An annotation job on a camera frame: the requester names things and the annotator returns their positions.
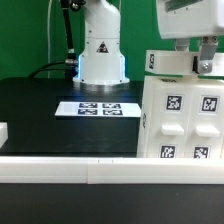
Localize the white thin cable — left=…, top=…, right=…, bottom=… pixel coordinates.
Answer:
left=47, top=0, right=54, bottom=80

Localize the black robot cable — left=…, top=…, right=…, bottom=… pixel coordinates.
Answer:
left=27, top=0, right=81, bottom=80

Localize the white flat marker board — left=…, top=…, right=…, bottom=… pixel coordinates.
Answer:
left=55, top=101, right=141, bottom=118

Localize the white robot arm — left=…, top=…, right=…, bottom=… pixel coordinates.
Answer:
left=59, top=0, right=224, bottom=89

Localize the white cabinet body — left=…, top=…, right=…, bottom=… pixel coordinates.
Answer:
left=137, top=76, right=215, bottom=158

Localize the small white box part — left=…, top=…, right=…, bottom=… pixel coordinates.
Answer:
left=145, top=50, right=224, bottom=77

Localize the white cabinet door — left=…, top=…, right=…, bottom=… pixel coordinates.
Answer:
left=147, top=80, right=188, bottom=158
left=184, top=80, right=224, bottom=159

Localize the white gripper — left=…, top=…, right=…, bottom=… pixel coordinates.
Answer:
left=156, top=0, right=224, bottom=74

